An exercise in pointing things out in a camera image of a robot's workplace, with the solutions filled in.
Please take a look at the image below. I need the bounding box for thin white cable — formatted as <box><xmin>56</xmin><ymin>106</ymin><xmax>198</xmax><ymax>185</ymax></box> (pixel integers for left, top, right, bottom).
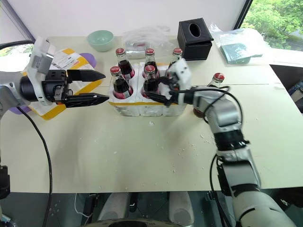
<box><xmin>74</xmin><ymin>193</ymin><xmax>93</xmax><ymax>218</ymax></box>

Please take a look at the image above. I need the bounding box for dark open bin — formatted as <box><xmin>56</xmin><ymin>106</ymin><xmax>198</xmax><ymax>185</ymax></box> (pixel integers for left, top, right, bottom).
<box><xmin>269</xmin><ymin>63</ymin><xmax>303</xmax><ymax>103</ymax></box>

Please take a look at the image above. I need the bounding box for black leather tissue box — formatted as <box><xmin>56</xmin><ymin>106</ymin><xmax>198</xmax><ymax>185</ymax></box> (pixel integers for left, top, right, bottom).
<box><xmin>177</xmin><ymin>17</ymin><xmax>213</xmax><ymax>61</ymax></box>

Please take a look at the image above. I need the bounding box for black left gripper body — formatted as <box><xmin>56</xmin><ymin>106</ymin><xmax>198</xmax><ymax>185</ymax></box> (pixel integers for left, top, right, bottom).
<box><xmin>42</xmin><ymin>70</ymin><xmax>72</xmax><ymax>105</ymax></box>

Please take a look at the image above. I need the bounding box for white rounded robot leg shell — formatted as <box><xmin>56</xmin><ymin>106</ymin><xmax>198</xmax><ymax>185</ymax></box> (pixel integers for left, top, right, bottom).
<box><xmin>98</xmin><ymin>192</ymin><xmax>130</xmax><ymax>222</ymax></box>
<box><xmin>169</xmin><ymin>191</ymin><xmax>195</xmax><ymax>226</ymax></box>

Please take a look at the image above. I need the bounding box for glass cola bottle red cap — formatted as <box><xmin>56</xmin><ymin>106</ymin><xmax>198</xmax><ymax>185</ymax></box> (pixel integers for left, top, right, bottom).
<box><xmin>110</xmin><ymin>66</ymin><xmax>134</xmax><ymax>99</ymax></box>
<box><xmin>115</xmin><ymin>47</ymin><xmax>135</xmax><ymax>82</ymax></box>
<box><xmin>169</xmin><ymin>47</ymin><xmax>184</xmax><ymax>71</ymax></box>
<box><xmin>193</xmin><ymin>72</ymin><xmax>225</xmax><ymax>118</ymax></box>
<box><xmin>141</xmin><ymin>65</ymin><xmax>160</xmax><ymax>99</ymax></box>
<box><xmin>142</xmin><ymin>48</ymin><xmax>160</xmax><ymax>79</ymax></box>

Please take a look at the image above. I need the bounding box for black cable under right arm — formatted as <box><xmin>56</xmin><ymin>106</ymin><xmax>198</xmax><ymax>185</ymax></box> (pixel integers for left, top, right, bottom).
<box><xmin>209</xmin><ymin>153</ymin><xmax>237</xmax><ymax>227</ymax></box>

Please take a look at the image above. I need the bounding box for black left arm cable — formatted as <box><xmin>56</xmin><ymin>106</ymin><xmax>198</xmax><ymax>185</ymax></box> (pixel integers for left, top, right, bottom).
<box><xmin>0</xmin><ymin>40</ymin><xmax>53</xmax><ymax>227</ymax></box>

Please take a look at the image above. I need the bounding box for black block on robot side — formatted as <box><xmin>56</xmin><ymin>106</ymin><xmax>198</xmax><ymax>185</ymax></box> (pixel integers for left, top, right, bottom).
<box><xmin>0</xmin><ymin>165</ymin><xmax>11</xmax><ymax>200</ymax></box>

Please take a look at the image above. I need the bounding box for white box with yellow tape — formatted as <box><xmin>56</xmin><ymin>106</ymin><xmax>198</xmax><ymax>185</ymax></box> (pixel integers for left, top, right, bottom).
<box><xmin>27</xmin><ymin>48</ymin><xmax>104</xmax><ymax>122</ymax></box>

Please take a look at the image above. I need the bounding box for purple flat board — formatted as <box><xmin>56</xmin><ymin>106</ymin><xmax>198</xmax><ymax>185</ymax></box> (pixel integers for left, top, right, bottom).
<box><xmin>10</xmin><ymin>52</ymin><xmax>98</xmax><ymax>114</ymax></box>

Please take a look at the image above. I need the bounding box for clear bag with teal cloth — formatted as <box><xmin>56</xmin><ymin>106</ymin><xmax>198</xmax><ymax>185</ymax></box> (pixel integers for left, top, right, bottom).
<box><xmin>209</xmin><ymin>23</ymin><xmax>271</xmax><ymax>65</ymax></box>

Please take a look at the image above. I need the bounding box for blue item in bin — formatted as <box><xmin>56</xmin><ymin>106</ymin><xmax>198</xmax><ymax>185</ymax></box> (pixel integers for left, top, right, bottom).
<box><xmin>287</xmin><ymin>81</ymin><xmax>303</xmax><ymax>103</ymax></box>

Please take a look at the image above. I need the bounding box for mint green bowl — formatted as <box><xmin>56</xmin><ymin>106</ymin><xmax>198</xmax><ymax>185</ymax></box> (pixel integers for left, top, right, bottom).
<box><xmin>86</xmin><ymin>29</ymin><xmax>115</xmax><ymax>52</ymax></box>

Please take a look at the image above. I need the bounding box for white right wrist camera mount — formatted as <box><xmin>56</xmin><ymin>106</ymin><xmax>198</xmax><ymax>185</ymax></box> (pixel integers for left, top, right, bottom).
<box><xmin>167</xmin><ymin>58</ymin><xmax>193</xmax><ymax>105</ymax></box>

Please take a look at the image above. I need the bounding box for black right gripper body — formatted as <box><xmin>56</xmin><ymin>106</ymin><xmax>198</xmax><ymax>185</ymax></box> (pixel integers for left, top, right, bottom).
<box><xmin>165</xmin><ymin>74</ymin><xmax>180</xmax><ymax>92</ymax></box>

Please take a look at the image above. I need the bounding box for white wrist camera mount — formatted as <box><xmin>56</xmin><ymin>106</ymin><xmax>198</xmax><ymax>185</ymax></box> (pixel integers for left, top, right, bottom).
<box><xmin>23</xmin><ymin>36</ymin><xmax>58</xmax><ymax>106</ymax></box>
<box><xmin>167</xmin><ymin>58</ymin><xmax>193</xmax><ymax>105</ymax></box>

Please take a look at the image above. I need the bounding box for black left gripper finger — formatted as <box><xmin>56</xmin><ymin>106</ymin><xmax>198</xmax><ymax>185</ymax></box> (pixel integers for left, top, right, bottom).
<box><xmin>66</xmin><ymin>70</ymin><xmax>106</xmax><ymax>83</ymax></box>
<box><xmin>63</xmin><ymin>93</ymin><xmax>110</xmax><ymax>109</ymax></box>

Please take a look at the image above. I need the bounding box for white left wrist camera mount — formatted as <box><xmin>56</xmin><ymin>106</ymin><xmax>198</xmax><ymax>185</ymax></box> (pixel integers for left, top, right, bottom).
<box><xmin>23</xmin><ymin>36</ymin><xmax>58</xmax><ymax>106</ymax></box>

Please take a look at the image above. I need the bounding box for white foam bottle crate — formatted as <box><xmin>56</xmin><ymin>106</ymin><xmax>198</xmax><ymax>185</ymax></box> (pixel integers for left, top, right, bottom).
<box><xmin>108</xmin><ymin>62</ymin><xmax>188</xmax><ymax>118</ymax></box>

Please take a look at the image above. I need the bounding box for dark window frame post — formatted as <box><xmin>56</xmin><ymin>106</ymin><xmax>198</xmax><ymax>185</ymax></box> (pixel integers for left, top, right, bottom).
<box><xmin>232</xmin><ymin>0</ymin><xmax>253</xmax><ymax>31</ymax></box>

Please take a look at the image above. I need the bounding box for dark round robot waist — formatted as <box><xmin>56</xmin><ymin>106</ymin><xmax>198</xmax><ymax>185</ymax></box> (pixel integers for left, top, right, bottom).
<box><xmin>93</xmin><ymin>219</ymin><xmax>191</xmax><ymax>227</ymax></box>

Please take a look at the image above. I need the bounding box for crumpled clear plastic bag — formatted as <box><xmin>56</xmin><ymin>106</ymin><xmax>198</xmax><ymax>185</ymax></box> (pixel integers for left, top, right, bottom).
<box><xmin>121</xmin><ymin>24</ymin><xmax>177</xmax><ymax>62</ymax></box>

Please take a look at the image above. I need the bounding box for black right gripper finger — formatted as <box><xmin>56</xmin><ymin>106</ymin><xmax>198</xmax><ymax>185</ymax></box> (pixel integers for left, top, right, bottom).
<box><xmin>157</xmin><ymin>76</ymin><xmax>175</xmax><ymax>86</ymax></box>
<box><xmin>146</xmin><ymin>91</ymin><xmax>175</xmax><ymax>108</ymax></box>

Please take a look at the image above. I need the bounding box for grey window frame post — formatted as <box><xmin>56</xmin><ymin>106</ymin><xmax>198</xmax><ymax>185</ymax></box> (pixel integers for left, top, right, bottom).
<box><xmin>0</xmin><ymin>0</ymin><xmax>36</xmax><ymax>41</ymax></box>

